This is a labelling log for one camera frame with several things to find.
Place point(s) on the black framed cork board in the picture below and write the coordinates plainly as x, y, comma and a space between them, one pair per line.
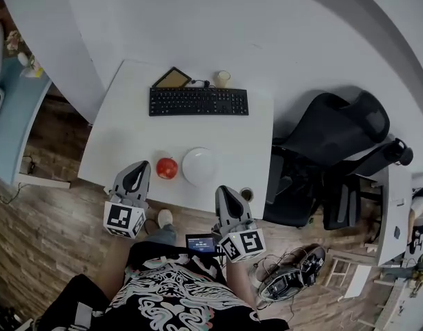
172, 78

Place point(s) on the person's white shoe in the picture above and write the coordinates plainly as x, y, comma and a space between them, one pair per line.
165, 216

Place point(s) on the person's jeans leg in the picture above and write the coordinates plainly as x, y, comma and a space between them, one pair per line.
163, 233

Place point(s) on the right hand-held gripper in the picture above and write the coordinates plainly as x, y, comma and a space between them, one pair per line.
244, 245

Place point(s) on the white plate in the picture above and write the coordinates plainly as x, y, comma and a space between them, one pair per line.
199, 166

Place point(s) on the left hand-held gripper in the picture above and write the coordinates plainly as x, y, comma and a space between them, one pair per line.
123, 217

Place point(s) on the black printed t-shirt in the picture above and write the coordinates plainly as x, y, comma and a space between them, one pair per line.
176, 298

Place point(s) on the person's right forearm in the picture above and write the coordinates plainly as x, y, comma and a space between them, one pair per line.
240, 283

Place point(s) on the dried flower bouquet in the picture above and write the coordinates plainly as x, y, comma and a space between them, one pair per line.
14, 41

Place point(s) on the black keyboard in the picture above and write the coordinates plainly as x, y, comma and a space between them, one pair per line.
197, 101

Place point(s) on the small wooden ladder frame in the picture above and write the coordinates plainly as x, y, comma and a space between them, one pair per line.
337, 271

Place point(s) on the red apple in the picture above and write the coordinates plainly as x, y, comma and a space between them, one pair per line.
167, 168

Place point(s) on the black office chair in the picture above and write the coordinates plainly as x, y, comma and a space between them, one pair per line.
318, 133

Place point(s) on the cream candle jar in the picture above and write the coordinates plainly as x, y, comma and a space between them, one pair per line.
223, 79

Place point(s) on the light blue desk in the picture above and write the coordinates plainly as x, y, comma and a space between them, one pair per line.
19, 116

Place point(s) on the small black display screen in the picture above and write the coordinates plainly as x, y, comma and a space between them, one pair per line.
201, 243

